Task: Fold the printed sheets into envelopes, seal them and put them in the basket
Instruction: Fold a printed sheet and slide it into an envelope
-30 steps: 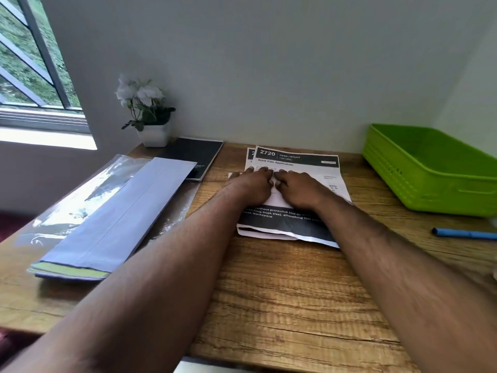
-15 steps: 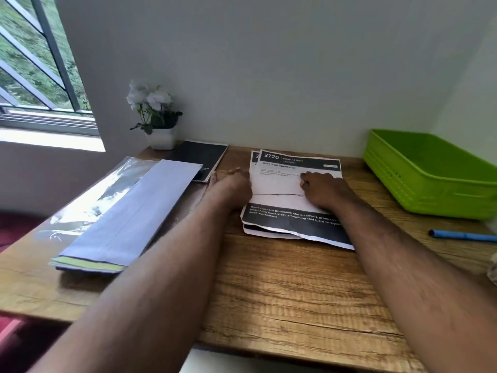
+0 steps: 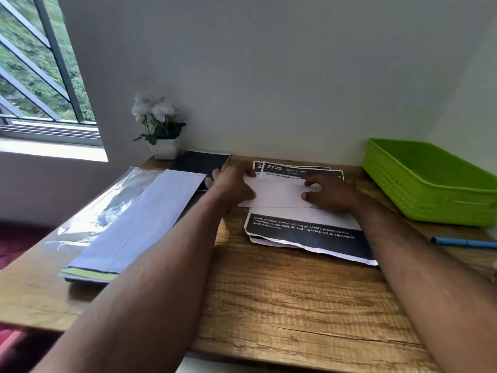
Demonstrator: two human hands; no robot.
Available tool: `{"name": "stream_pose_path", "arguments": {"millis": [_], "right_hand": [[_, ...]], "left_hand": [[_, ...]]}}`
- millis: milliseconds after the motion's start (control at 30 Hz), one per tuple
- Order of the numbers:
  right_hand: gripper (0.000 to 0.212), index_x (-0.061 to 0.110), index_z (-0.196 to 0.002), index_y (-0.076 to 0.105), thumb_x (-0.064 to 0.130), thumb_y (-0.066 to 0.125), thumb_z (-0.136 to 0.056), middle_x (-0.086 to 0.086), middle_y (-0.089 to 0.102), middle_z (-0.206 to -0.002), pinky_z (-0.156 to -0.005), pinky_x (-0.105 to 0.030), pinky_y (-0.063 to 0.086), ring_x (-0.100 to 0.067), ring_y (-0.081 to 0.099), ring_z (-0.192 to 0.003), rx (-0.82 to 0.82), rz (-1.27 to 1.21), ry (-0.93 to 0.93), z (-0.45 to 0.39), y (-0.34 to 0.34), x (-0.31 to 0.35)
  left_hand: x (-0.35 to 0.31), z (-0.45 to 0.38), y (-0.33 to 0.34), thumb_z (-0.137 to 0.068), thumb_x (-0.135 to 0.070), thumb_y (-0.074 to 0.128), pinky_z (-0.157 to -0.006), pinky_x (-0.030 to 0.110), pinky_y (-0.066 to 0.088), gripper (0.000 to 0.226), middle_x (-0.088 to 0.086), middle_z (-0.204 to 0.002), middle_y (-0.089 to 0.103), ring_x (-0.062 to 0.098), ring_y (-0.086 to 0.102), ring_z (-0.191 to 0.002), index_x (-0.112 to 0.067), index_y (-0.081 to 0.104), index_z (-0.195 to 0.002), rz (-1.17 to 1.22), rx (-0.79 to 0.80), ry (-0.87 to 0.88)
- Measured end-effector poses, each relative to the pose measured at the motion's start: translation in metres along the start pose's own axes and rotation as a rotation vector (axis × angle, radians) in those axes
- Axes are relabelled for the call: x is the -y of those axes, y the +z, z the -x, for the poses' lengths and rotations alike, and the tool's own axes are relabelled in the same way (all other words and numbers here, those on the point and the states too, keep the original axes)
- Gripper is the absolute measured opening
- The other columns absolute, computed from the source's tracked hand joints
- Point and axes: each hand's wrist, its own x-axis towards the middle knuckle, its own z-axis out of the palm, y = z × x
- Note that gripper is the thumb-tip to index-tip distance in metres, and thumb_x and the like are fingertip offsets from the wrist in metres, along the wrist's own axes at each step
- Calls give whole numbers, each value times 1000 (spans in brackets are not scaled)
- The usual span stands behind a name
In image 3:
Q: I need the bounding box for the person's right hand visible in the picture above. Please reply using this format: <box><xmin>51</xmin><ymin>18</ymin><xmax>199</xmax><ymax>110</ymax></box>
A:
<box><xmin>301</xmin><ymin>173</ymin><xmax>362</xmax><ymax>214</ymax></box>

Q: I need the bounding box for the person's left hand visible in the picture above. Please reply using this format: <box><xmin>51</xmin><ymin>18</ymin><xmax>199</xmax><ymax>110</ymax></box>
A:
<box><xmin>204</xmin><ymin>162</ymin><xmax>258</xmax><ymax>210</ymax></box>

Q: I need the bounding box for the black white printed paper sheet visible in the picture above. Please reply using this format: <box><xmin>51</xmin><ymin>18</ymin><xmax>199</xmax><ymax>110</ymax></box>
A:
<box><xmin>243</xmin><ymin>161</ymin><xmax>379</xmax><ymax>267</ymax></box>
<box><xmin>237</xmin><ymin>176</ymin><xmax>325</xmax><ymax>209</ymax></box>
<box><xmin>248</xmin><ymin>160</ymin><xmax>331</xmax><ymax>250</ymax></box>

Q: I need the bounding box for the green plastic basket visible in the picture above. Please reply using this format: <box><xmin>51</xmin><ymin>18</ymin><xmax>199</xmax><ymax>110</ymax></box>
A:
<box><xmin>362</xmin><ymin>138</ymin><xmax>497</xmax><ymax>228</ymax></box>

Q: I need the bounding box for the stack of white envelopes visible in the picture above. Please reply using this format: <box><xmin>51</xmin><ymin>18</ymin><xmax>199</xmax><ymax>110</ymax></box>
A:
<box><xmin>60</xmin><ymin>169</ymin><xmax>207</xmax><ymax>283</ymax></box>

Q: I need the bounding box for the person's left forearm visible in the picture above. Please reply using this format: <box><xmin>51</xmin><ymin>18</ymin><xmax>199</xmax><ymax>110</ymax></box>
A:
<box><xmin>33</xmin><ymin>190</ymin><xmax>243</xmax><ymax>373</ymax></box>

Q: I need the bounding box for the person's right forearm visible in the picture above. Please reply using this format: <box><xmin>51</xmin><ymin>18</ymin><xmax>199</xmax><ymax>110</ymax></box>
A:
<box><xmin>341</xmin><ymin>194</ymin><xmax>497</xmax><ymax>373</ymax></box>

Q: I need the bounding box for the black notebook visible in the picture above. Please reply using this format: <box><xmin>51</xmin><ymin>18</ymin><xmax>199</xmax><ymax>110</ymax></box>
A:
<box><xmin>170</xmin><ymin>150</ymin><xmax>232</xmax><ymax>193</ymax></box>

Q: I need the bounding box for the white flower plant in pot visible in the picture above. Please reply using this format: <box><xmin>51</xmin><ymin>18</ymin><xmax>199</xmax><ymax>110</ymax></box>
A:
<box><xmin>131</xmin><ymin>95</ymin><xmax>187</xmax><ymax>161</ymax></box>

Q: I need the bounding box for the blue pen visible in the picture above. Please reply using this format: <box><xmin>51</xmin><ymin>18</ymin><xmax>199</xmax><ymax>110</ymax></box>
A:
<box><xmin>431</xmin><ymin>236</ymin><xmax>497</xmax><ymax>250</ymax></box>

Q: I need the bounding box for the clear plastic wrapper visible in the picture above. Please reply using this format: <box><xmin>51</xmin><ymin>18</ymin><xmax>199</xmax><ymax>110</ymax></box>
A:
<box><xmin>41</xmin><ymin>166</ymin><xmax>164</xmax><ymax>253</ymax></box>

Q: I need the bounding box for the grey window frame rail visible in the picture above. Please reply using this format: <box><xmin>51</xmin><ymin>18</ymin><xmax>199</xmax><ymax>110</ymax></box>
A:
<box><xmin>0</xmin><ymin>119</ymin><xmax>103</xmax><ymax>146</ymax></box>

